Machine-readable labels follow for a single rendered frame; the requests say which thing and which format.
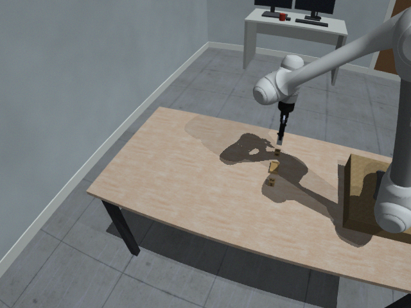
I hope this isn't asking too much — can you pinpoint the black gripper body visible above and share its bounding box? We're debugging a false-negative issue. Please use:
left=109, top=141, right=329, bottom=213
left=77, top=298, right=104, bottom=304
left=278, top=101, right=295, bottom=120

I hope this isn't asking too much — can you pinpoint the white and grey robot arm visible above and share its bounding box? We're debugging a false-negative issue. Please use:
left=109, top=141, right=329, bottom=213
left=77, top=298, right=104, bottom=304
left=253, top=7, right=411, bottom=233

